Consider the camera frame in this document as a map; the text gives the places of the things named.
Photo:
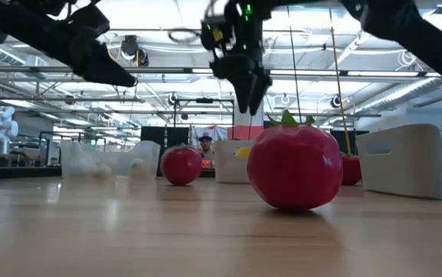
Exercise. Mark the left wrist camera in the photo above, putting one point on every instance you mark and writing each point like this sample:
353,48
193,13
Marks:
90,21

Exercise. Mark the black background rig frame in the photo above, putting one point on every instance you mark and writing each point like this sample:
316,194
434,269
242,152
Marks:
204,100

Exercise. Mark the red toy tomato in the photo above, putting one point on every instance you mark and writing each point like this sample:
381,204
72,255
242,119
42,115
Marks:
293,173
181,166
353,171

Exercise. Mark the yellow toy bell pepper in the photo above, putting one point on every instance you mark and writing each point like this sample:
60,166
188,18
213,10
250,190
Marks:
243,152

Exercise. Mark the person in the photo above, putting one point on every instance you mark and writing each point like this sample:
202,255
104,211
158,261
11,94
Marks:
205,145

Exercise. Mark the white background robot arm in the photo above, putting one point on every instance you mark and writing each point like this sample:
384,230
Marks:
2,127

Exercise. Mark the black aluminium table frame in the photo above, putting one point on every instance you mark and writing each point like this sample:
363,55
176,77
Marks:
20,173

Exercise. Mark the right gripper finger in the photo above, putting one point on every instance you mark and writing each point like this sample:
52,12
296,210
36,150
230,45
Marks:
246,90
262,90

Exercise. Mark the overhead bar with light strips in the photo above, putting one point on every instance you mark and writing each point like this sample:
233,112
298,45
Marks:
167,70

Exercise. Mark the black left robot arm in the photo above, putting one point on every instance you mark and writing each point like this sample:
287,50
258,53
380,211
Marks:
5,23

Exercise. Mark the black computer case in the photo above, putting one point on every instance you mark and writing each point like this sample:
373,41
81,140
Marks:
353,135

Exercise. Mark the white plastic basket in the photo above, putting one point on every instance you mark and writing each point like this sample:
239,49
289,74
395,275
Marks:
226,165

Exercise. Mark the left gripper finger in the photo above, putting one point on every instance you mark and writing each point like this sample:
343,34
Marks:
105,71

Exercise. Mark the light grey plastic basket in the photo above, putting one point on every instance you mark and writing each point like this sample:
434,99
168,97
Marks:
416,173

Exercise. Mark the clear plastic basket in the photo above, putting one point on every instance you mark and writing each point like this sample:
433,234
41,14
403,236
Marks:
120,154

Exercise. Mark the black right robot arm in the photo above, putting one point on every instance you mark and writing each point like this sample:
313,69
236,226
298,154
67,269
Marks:
416,31

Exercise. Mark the black background panel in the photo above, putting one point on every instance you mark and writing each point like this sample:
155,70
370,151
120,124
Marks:
153,134

